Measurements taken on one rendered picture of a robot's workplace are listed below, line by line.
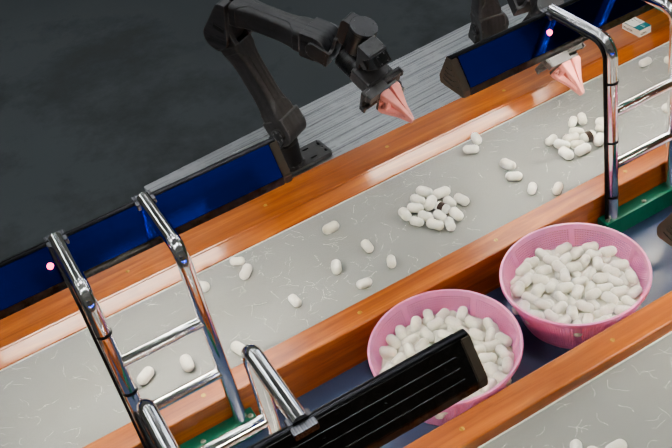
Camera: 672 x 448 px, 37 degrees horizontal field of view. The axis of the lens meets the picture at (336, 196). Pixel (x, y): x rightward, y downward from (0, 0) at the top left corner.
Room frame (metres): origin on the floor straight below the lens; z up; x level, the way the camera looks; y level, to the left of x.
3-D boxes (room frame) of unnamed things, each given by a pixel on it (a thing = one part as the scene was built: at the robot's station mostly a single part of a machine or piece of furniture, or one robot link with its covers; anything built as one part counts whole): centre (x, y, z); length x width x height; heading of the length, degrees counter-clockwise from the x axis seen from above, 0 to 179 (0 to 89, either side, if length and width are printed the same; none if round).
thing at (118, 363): (1.22, 0.34, 0.90); 0.20 x 0.19 x 0.45; 111
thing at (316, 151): (1.93, 0.09, 0.71); 0.20 x 0.07 x 0.08; 115
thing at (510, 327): (1.19, -0.12, 0.72); 0.27 x 0.27 x 0.10
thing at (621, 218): (1.57, -0.56, 0.90); 0.20 x 0.19 x 0.45; 111
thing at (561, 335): (1.29, -0.39, 0.72); 0.27 x 0.27 x 0.10
